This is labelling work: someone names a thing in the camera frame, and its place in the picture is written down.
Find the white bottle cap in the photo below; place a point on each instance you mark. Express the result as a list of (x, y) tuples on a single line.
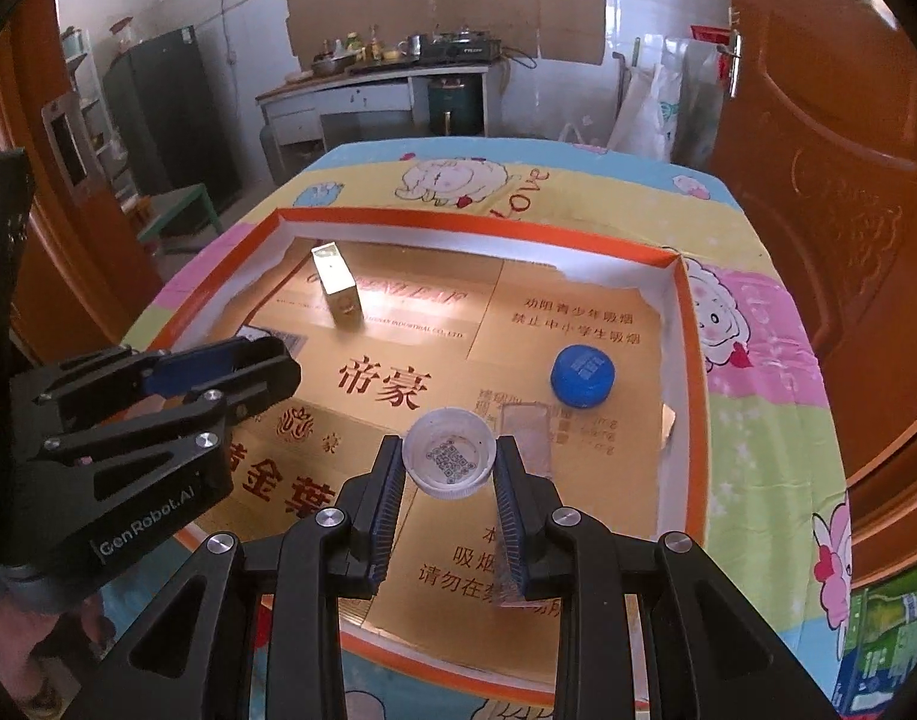
[(449, 459)]

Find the red paper decoration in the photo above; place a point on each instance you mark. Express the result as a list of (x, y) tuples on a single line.
[(710, 33)]

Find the dark refrigerator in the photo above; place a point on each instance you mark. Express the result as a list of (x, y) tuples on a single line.
[(166, 105)]

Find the blue bottle cap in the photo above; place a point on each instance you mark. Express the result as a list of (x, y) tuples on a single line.
[(582, 375)]

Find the brown wood-grain door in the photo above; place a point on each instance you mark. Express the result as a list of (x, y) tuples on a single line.
[(91, 292)]

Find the green stool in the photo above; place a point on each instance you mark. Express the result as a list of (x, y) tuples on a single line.
[(177, 202)]

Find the grey kitchen counter cabinet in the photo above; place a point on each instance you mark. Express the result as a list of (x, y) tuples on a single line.
[(353, 101)]

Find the dark green round appliance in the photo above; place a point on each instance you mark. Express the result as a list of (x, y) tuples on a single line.
[(455, 105)]

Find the glossy carved wooden door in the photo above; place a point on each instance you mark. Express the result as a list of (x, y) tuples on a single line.
[(826, 165)]

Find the gold rectangular box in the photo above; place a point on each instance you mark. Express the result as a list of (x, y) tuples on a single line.
[(337, 289)]

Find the white storage shelf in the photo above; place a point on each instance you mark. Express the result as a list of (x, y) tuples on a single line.
[(83, 90)]

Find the metal bowl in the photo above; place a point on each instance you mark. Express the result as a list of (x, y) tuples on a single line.
[(335, 64)]

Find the row of cardboard sheets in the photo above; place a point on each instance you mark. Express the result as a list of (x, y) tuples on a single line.
[(443, 0)]

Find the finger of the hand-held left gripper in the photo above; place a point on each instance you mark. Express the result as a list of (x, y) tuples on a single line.
[(196, 369), (143, 435)]

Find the clear plastic bottle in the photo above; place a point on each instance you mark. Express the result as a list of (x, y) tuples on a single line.
[(530, 435)]

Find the orange-rimmed cardboard box tray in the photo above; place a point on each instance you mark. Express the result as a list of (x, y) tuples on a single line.
[(503, 300)]

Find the green printed carton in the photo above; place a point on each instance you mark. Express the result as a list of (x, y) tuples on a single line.
[(886, 630)]

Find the white plastic bag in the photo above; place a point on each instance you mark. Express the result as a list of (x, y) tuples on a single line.
[(646, 116)]

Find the black gas stove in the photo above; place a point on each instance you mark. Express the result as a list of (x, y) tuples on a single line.
[(458, 47)]

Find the person's left hand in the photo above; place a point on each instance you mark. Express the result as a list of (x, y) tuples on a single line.
[(53, 652)]

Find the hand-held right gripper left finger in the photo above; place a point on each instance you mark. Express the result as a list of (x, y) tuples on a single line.
[(387, 499)]

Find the yellow condiment bottle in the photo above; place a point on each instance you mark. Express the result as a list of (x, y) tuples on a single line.
[(374, 45)]

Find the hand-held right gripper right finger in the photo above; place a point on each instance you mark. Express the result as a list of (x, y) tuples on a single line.
[(509, 510)]

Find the metal kettle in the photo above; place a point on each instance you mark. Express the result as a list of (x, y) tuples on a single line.
[(408, 46)]

